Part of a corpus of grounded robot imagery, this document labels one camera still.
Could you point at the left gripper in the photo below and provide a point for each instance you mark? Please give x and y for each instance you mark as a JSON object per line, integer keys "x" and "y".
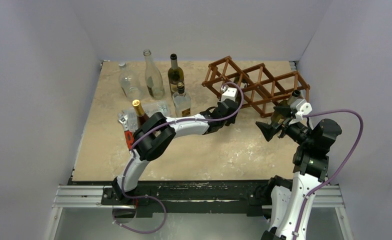
{"x": 231, "y": 120}

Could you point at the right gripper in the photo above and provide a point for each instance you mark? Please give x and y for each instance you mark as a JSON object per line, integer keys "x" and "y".
{"x": 282, "y": 126}

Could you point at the clear bottle black cap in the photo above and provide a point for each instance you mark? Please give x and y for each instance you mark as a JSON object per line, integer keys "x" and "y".
{"x": 182, "y": 101}

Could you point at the dark bottle silver cap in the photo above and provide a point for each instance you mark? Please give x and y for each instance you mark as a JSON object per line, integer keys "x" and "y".
{"x": 175, "y": 74}

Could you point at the clear glass bottle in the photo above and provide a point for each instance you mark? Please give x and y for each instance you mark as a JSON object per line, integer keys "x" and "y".
{"x": 129, "y": 82}
{"x": 153, "y": 77}

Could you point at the red wine bottle gold cap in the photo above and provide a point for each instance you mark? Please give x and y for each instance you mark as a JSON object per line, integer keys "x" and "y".
{"x": 141, "y": 115}

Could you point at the green bottle silver neck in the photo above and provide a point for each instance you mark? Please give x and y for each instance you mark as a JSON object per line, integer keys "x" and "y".
{"x": 276, "y": 116}

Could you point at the dark bottle black cap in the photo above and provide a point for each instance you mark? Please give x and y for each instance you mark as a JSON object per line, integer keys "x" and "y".
{"x": 241, "y": 81}

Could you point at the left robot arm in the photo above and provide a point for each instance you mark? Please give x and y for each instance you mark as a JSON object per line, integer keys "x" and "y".
{"x": 153, "y": 138}

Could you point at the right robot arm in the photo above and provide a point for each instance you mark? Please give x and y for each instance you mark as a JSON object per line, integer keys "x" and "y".
{"x": 292, "y": 200}

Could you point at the wooden wine rack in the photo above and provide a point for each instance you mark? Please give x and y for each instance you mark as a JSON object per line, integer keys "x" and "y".
{"x": 263, "y": 91}

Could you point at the clear plastic screw box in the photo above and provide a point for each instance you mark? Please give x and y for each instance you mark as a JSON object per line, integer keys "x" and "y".
{"x": 150, "y": 109}

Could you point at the red adjustable wrench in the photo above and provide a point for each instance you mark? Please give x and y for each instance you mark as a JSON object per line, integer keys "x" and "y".
{"x": 123, "y": 120}

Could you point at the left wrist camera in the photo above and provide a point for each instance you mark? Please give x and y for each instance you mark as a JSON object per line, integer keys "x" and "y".
{"x": 228, "y": 93}

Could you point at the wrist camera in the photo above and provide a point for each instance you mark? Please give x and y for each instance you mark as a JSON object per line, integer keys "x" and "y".
{"x": 228, "y": 93}
{"x": 299, "y": 108}

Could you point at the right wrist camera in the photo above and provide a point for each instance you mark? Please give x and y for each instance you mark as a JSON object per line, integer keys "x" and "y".
{"x": 299, "y": 108}

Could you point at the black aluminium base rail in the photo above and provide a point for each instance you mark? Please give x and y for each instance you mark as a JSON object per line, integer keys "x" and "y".
{"x": 249, "y": 197}

